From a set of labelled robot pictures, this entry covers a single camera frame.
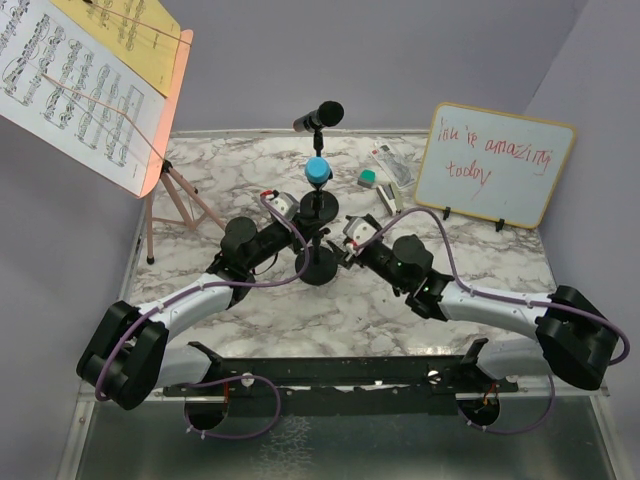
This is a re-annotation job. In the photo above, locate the blue toy microphone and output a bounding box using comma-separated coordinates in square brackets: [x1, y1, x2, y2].
[304, 156, 333, 190]

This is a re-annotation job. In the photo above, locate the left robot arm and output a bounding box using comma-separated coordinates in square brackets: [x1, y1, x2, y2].
[76, 213, 326, 410]

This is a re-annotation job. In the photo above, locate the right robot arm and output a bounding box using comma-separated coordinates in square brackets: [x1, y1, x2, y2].
[332, 235, 620, 391]

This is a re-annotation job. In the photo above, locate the green whiteboard eraser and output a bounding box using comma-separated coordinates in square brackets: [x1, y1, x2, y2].
[357, 169, 376, 189]

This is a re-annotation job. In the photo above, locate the white stapler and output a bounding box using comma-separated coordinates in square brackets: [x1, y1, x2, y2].
[376, 182, 403, 216]

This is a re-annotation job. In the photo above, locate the packaged item flat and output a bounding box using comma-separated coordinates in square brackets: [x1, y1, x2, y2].
[370, 142, 416, 189]

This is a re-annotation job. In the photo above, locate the black microphone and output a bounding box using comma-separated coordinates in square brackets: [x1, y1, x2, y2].
[292, 101, 344, 133]

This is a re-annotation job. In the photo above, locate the pink music stand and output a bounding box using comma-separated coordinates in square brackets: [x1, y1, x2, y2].
[141, 30, 226, 265]

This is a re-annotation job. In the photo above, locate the yellow sheet music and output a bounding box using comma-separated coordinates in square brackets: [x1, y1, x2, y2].
[54, 0, 181, 96]

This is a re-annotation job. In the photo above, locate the white sheet music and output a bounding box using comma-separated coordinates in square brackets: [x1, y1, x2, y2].
[1, 1, 165, 197]

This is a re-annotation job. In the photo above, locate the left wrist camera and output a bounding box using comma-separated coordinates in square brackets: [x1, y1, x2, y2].
[269, 192, 299, 221]

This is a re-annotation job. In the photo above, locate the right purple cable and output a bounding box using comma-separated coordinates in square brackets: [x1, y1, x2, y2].
[344, 207, 630, 435]

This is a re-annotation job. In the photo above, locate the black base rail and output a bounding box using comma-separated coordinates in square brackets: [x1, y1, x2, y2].
[163, 340, 517, 417]

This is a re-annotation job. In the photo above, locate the small whiteboard yellow frame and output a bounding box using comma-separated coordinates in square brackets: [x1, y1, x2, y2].
[414, 102, 577, 229]

